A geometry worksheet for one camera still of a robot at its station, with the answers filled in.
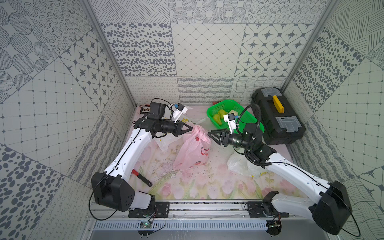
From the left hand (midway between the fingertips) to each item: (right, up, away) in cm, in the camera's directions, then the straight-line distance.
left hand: (195, 130), depth 71 cm
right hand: (+7, -2, -1) cm, 8 cm away
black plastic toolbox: (+50, +2, +16) cm, 53 cm away
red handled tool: (-31, -29, +13) cm, 44 cm away
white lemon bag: (-15, -10, +25) cm, 31 cm away
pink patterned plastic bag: (0, -9, -2) cm, 9 cm away
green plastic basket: (+16, +12, +41) cm, 45 cm away
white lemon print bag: (+25, -20, +13) cm, 34 cm away
